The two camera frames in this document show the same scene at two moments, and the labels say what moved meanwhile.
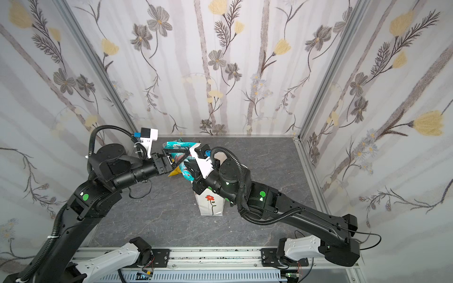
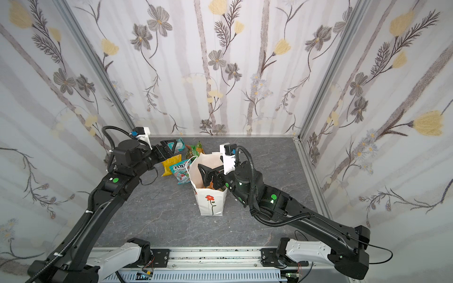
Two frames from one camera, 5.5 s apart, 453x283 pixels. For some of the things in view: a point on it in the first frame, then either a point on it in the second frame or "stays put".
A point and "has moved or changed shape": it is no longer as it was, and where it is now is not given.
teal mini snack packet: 175,144 has moved or changed shape
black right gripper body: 197,173 -> 219,177
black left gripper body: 163,164 -> 157,150
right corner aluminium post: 358,10 stays put
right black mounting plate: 269,259 stays put
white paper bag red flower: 210,203 stays put
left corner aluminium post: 65,9 stays put
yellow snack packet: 176,171 has moved or changed shape
